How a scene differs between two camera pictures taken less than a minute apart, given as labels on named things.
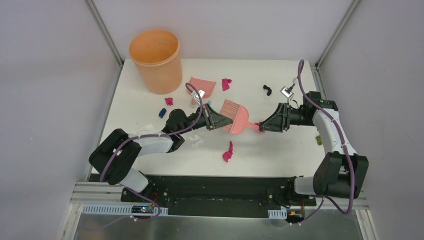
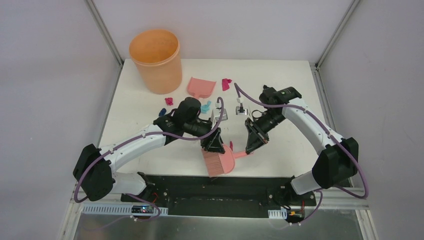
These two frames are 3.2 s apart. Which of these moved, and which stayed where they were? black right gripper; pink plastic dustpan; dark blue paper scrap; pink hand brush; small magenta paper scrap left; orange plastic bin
Moved: pink hand brush; black right gripper
Stayed: orange plastic bin; pink plastic dustpan; small magenta paper scrap left; dark blue paper scrap
